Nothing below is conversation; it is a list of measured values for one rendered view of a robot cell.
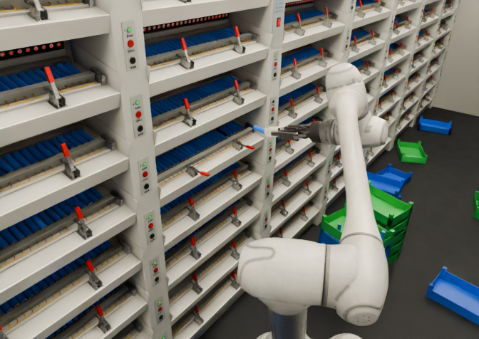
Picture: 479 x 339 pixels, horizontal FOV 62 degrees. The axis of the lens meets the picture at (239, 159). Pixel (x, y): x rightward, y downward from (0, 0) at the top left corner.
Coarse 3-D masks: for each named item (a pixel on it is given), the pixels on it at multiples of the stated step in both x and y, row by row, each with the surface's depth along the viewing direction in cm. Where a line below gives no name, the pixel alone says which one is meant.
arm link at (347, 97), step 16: (336, 80) 113; (352, 80) 112; (336, 96) 113; (352, 96) 112; (336, 112) 112; (352, 112) 108; (352, 128) 106; (352, 144) 105; (352, 160) 103; (352, 176) 102; (352, 192) 101; (368, 192) 101; (352, 208) 98; (368, 208) 98; (352, 224) 93; (368, 224) 92
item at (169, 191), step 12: (240, 120) 175; (252, 120) 171; (252, 144) 165; (216, 156) 153; (228, 156) 155; (240, 156) 161; (204, 168) 145; (216, 168) 149; (168, 180) 136; (180, 180) 137; (192, 180) 139; (204, 180) 146; (168, 192) 132; (180, 192) 137
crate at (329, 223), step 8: (344, 208) 216; (328, 216) 209; (336, 216) 214; (344, 216) 218; (328, 224) 204; (336, 224) 211; (328, 232) 206; (336, 232) 200; (392, 232) 195; (384, 240) 193; (392, 240) 198; (384, 248) 196
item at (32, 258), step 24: (96, 192) 122; (120, 192) 122; (48, 216) 113; (72, 216) 112; (96, 216) 117; (120, 216) 119; (0, 240) 101; (24, 240) 102; (48, 240) 107; (72, 240) 109; (96, 240) 112; (0, 264) 98; (24, 264) 100; (48, 264) 101; (0, 288) 94; (24, 288) 99
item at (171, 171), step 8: (248, 128) 169; (232, 136) 162; (240, 136) 164; (248, 136) 167; (224, 144) 156; (200, 152) 148; (208, 152) 150; (216, 152) 153; (192, 160) 144; (176, 168) 138; (184, 168) 141; (160, 176) 133; (168, 176) 136
